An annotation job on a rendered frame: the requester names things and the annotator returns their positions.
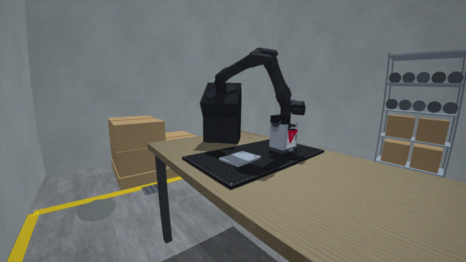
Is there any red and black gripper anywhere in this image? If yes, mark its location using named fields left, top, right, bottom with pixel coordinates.
left=288, top=123, right=298, bottom=143

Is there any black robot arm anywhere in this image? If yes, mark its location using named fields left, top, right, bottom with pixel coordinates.
left=205, top=48, right=306, bottom=127

